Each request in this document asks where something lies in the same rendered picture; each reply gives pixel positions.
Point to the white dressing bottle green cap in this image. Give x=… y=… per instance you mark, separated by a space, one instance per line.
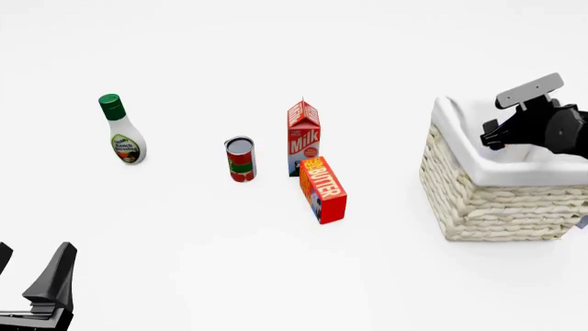
x=125 y=138

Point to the red and white milk carton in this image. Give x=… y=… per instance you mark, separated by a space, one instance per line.
x=303 y=141

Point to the grey plate on black stalk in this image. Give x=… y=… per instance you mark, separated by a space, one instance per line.
x=530 y=89

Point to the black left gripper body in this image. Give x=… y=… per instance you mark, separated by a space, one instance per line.
x=32 y=319

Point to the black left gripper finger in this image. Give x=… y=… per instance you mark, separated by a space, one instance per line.
x=3 y=257
x=55 y=279

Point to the red and green soup tin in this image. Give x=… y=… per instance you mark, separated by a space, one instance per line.
x=241 y=162

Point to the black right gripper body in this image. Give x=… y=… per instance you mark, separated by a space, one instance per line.
x=528 y=125

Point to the red and yellow butter box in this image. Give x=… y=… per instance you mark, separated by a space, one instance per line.
x=324 y=189

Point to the woven basket with white liner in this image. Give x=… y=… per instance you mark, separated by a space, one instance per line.
x=487 y=203

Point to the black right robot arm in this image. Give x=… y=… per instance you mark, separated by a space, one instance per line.
x=568 y=129

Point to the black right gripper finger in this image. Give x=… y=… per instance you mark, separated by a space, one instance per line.
x=495 y=140
x=490 y=125

